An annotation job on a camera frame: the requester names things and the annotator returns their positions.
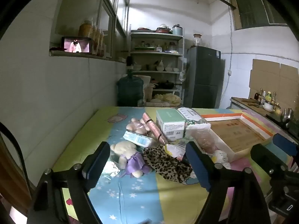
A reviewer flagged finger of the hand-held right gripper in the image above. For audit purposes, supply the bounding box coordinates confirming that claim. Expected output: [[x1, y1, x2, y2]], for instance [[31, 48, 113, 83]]
[[250, 143, 290, 175], [273, 133, 299, 155]]

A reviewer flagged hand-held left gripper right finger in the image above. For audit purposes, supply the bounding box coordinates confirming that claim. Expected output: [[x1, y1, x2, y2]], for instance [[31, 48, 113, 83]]
[[185, 141, 271, 224]]

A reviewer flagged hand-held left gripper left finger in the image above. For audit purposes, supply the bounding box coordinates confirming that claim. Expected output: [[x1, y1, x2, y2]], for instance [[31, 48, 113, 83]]
[[27, 141, 111, 224]]

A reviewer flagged pink soft item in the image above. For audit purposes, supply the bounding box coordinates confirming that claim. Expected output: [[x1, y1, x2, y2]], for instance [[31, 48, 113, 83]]
[[192, 129, 222, 154]]

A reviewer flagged clear plastic snack bag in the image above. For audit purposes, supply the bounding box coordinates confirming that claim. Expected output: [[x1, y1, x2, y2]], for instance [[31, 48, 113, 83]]
[[164, 142, 187, 160]]

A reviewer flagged cream teddy bear purple bow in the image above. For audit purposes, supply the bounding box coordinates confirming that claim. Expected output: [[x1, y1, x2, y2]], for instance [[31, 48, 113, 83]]
[[110, 141, 151, 179]]

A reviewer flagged leopard print cloth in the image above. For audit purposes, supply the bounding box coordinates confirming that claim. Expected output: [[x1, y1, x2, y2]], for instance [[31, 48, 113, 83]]
[[142, 145, 193, 183]]

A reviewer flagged shallow cardboard box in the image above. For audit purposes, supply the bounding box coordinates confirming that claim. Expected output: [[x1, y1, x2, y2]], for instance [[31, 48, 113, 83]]
[[200, 112, 277, 163]]

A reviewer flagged small pale tissue pack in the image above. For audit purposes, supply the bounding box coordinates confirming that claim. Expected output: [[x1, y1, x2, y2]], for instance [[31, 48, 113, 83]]
[[123, 131, 156, 148]]

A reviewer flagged pink plush toy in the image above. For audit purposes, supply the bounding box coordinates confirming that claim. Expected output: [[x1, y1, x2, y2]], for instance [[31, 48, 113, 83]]
[[126, 118, 155, 138]]

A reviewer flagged pink tube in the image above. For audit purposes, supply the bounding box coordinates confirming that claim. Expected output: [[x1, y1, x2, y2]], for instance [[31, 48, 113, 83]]
[[142, 112, 169, 145]]

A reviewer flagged crumpled clear plastic wrapper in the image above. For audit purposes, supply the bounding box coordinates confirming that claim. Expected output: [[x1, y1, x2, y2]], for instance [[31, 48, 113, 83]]
[[100, 160, 121, 179]]

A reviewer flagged large floral tissue pack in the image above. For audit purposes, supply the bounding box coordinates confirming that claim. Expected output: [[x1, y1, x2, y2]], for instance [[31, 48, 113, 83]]
[[177, 107, 209, 126]]

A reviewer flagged green white carton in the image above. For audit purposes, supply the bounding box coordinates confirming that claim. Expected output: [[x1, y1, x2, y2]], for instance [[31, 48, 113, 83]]
[[156, 109, 187, 141]]

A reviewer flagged kitchen counter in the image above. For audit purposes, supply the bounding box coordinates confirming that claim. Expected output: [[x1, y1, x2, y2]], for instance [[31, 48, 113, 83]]
[[230, 97, 299, 140]]

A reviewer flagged blue water jug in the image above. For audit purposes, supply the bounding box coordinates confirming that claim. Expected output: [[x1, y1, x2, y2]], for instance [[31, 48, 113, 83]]
[[117, 70, 144, 108]]

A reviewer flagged black wok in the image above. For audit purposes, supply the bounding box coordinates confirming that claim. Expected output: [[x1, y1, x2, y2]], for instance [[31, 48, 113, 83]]
[[154, 80, 181, 89]]

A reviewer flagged dark grey refrigerator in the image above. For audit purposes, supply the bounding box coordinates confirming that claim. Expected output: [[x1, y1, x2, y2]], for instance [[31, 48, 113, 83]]
[[183, 46, 221, 109]]

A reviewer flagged white sack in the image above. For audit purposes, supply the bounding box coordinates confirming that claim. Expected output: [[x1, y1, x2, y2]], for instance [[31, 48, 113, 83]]
[[134, 75, 152, 101]]

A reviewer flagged phone with lit screen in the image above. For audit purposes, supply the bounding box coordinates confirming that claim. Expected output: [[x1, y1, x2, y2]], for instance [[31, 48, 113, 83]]
[[61, 36, 93, 54]]

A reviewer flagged white metal shelf rack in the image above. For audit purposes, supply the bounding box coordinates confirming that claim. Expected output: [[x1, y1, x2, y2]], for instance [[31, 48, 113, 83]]
[[130, 29, 185, 103]]

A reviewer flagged window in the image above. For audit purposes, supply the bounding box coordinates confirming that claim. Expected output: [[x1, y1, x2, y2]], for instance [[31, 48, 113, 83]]
[[228, 0, 290, 31]]

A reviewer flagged red pot with lid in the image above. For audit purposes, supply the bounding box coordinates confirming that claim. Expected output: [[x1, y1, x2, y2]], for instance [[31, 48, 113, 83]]
[[155, 24, 171, 33]]

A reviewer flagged cardboard sheet on wall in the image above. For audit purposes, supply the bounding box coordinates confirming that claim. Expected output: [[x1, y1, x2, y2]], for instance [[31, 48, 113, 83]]
[[248, 59, 299, 116]]

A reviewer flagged black cable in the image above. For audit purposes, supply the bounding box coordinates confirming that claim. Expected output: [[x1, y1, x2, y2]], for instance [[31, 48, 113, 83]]
[[0, 122, 32, 192]]

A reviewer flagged white wall cable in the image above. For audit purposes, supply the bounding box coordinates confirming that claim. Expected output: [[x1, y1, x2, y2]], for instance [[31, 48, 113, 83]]
[[220, 14, 234, 109]]

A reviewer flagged sliding window frame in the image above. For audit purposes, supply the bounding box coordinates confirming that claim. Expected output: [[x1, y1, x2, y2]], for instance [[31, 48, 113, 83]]
[[89, 0, 131, 59]]

